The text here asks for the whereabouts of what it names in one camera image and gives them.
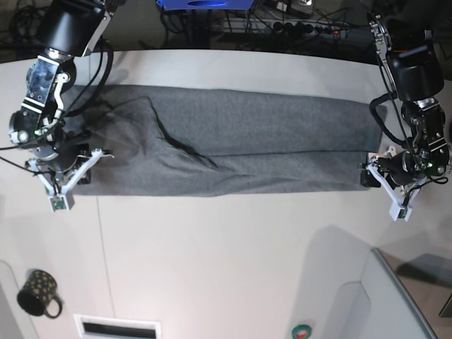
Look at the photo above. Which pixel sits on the blue box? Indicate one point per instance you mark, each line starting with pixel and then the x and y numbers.
pixel 173 5

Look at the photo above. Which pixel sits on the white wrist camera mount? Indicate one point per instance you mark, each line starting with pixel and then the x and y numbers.
pixel 59 186
pixel 402 198

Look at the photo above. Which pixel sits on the white slotted panel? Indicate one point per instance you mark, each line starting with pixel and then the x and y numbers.
pixel 103 327

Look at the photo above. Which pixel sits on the black mug with yellow dots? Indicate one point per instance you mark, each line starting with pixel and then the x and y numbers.
pixel 38 292

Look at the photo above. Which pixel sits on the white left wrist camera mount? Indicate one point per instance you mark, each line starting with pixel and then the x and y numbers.
pixel 402 198

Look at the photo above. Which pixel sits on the grey t-shirt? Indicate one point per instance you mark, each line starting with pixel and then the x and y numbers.
pixel 193 142

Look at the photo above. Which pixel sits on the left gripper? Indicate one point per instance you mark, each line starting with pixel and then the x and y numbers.
pixel 401 170

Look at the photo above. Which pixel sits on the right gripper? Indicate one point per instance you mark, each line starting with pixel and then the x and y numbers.
pixel 61 156

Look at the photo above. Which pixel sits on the black power strip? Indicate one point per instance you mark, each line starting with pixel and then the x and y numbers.
pixel 300 29

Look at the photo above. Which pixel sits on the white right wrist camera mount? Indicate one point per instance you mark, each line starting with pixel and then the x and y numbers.
pixel 59 186

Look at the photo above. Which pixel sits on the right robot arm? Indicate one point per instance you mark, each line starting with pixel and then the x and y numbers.
pixel 69 29

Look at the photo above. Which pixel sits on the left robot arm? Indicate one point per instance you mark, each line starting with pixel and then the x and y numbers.
pixel 404 42

